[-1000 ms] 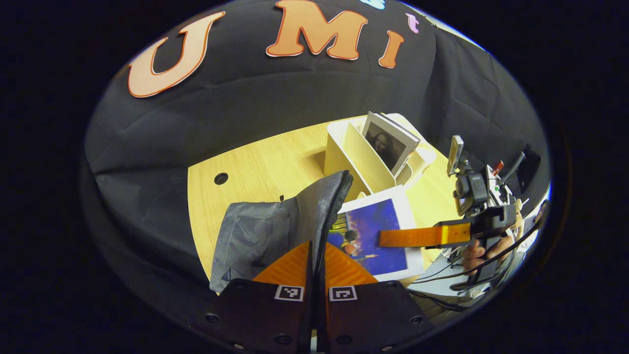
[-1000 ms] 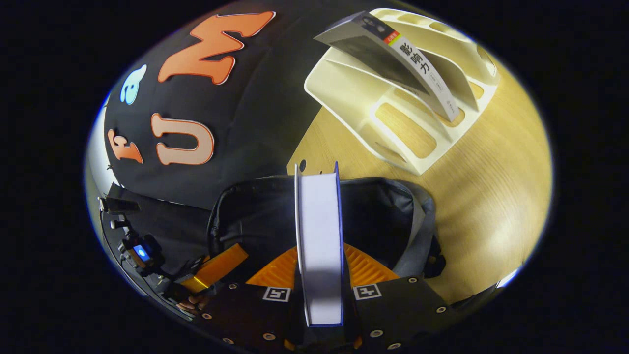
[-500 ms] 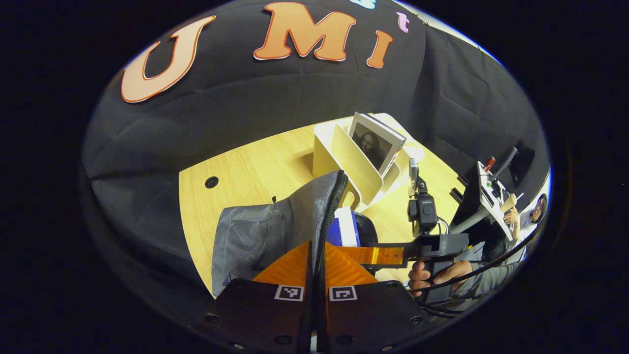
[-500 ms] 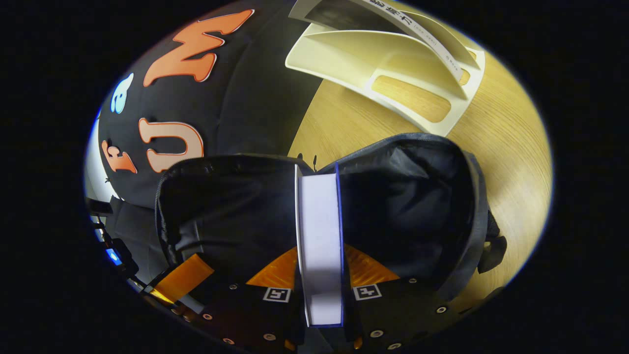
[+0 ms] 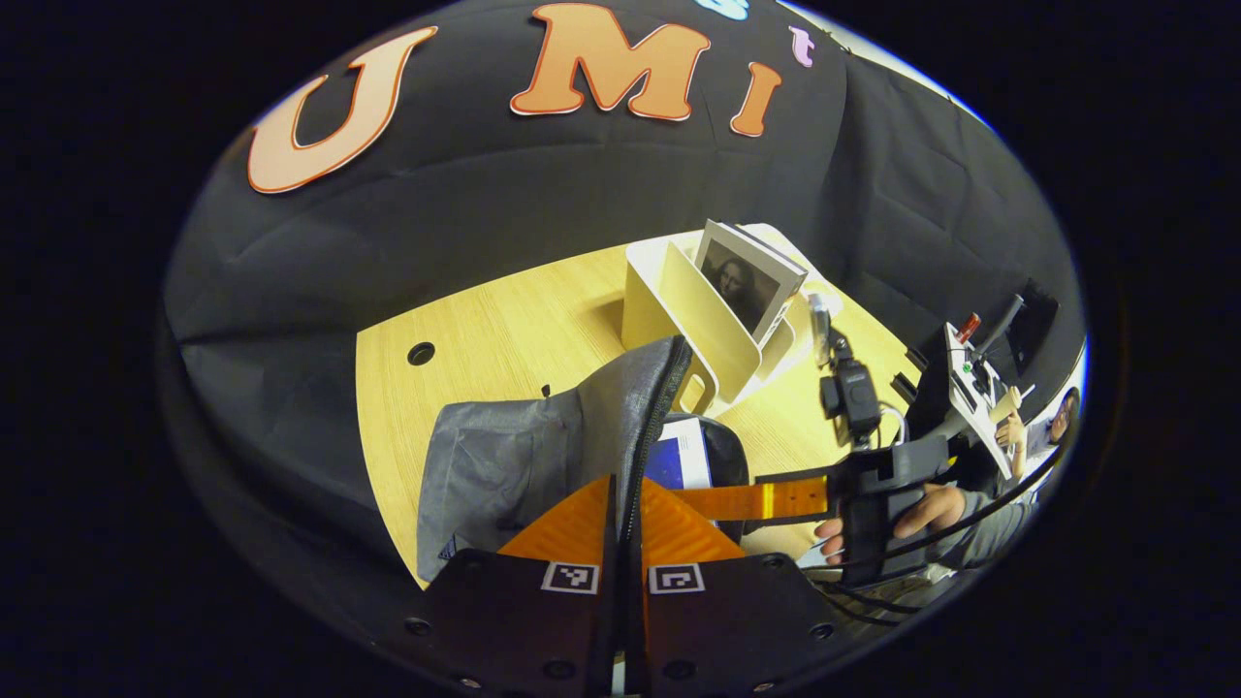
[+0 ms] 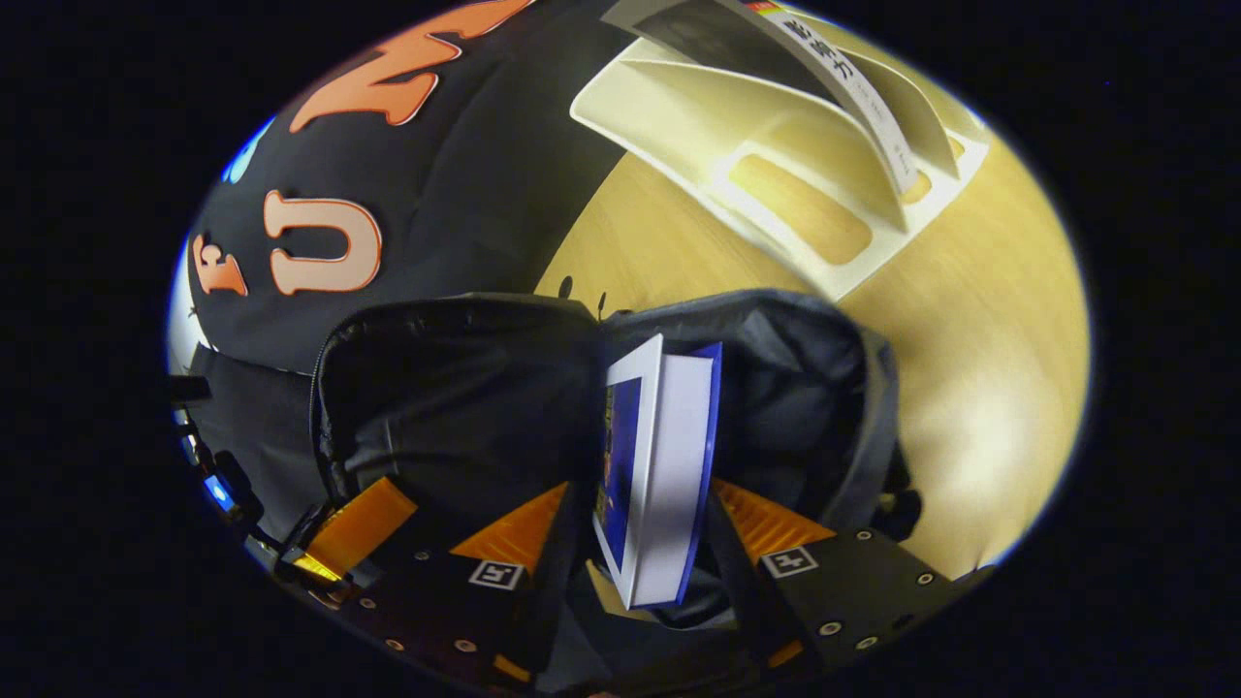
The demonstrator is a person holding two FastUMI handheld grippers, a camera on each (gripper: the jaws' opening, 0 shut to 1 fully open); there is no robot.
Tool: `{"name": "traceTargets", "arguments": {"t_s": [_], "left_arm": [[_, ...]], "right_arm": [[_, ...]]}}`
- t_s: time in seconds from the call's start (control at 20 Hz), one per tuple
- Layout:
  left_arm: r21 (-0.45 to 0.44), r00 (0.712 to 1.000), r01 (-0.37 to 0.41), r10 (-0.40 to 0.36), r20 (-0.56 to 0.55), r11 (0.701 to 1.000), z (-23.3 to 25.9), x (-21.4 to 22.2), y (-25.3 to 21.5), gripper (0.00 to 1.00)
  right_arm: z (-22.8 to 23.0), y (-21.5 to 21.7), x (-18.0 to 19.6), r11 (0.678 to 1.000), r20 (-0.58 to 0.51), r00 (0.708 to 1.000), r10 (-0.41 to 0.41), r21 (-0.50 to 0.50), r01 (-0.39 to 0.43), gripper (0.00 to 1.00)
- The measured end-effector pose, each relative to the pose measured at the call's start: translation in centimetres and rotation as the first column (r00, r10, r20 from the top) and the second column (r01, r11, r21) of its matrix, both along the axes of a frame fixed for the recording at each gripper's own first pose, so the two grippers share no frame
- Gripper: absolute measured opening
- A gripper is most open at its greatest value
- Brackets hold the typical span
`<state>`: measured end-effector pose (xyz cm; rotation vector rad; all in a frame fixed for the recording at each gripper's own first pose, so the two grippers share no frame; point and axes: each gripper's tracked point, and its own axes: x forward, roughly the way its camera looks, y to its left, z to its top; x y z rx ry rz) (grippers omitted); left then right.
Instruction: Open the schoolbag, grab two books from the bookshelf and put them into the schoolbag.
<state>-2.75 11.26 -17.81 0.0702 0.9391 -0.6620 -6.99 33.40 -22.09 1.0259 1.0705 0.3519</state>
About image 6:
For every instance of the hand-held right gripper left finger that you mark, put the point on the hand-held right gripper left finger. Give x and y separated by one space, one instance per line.
553 591

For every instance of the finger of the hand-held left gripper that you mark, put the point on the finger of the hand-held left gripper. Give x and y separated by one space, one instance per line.
359 523

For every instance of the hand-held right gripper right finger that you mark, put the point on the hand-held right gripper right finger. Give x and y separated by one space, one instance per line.
747 591

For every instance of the blue cover book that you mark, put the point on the blue cover book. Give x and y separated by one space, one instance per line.
669 465

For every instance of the grey schoolbag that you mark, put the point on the grey schoolbag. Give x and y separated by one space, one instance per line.
456 407

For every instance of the cream plastic bookshelf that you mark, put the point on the cream plastic bookshelf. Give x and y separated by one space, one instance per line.
679 116

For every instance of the grey cover book white spine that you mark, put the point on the grey cover book white spine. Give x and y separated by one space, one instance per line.
824 58

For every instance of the black backdrop cloth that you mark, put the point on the black backdrop cloth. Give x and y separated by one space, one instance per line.
485 174

